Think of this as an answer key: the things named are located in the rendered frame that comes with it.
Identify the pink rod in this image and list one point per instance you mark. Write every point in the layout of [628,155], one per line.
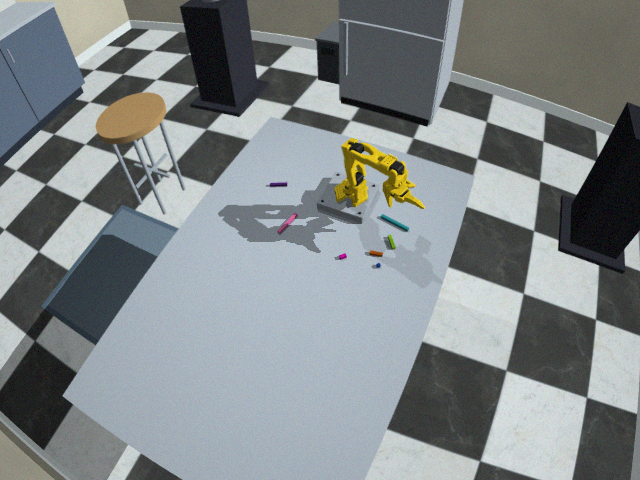
[283,227]

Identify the turquoise rod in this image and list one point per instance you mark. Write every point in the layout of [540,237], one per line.
[395,223]

